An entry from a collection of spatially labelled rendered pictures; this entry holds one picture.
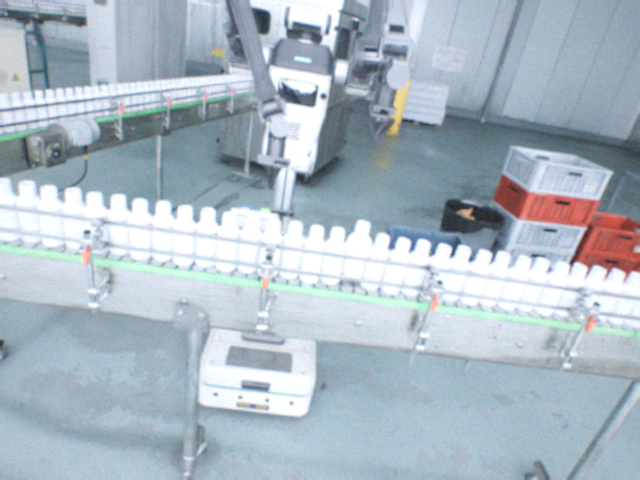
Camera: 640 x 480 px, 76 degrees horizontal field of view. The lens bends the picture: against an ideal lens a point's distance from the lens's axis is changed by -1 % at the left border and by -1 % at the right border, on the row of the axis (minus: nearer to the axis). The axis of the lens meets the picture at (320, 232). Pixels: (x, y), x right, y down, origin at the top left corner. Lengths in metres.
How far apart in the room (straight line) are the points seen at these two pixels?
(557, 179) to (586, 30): 11.93
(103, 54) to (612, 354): 6.70
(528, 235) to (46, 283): 3.02
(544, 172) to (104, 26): 5.84
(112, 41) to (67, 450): 5.70
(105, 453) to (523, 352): 1.62
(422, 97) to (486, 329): 9.39
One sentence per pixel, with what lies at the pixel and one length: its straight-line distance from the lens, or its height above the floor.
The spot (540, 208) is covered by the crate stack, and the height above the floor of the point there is 0.77.
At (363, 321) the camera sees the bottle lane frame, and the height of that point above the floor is 0.91.
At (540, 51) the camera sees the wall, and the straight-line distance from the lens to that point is 14.56.
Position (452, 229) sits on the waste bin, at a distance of 3.20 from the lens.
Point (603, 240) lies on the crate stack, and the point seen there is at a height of 0.56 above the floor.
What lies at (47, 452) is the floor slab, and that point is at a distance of 2.13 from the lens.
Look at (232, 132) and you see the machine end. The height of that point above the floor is 0.40.
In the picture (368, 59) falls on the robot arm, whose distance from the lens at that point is 1.53.
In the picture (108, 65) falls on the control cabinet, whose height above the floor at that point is 0.72.
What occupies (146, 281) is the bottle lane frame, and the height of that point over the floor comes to 0.95.
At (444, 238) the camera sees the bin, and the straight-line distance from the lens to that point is 1.90.
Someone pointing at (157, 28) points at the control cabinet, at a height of 1.27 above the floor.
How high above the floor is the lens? 1.64
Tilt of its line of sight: 25 degrees down
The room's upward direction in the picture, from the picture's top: 11 degrees clockwise
